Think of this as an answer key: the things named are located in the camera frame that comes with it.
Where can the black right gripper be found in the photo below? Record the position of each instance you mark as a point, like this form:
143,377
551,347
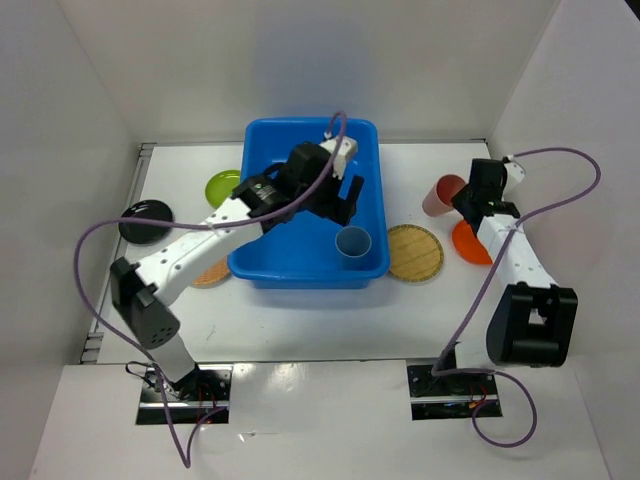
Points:
458,201

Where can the blue plastic bin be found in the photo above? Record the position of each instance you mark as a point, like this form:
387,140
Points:
302,253

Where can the pink plastic cup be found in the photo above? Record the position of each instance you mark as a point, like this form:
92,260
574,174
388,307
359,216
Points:
438,201

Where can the orange woven bamboo tray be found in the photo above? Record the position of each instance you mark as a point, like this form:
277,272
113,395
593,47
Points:
213,276

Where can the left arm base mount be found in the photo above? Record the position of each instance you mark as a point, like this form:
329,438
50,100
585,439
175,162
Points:
208,397

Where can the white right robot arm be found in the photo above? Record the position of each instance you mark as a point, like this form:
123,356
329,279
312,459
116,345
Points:
533,322

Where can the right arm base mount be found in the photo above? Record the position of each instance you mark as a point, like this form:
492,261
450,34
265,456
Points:
450,397

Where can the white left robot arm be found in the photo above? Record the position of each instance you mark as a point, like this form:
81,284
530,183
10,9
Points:
143,292

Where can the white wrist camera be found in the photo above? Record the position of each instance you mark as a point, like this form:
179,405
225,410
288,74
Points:
515,173
347,150

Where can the light woven bamboo tray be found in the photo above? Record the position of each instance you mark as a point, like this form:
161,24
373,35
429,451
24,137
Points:
417,256

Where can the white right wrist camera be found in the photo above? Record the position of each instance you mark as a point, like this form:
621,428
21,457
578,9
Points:
515,173

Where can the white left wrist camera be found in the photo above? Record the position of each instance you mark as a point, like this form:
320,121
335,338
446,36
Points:
347,150

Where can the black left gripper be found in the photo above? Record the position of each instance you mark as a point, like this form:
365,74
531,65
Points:
338,209

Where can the green plastic plate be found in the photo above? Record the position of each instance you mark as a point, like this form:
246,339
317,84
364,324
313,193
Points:
220,186

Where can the orange plastic bowl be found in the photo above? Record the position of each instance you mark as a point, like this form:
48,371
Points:
467,245

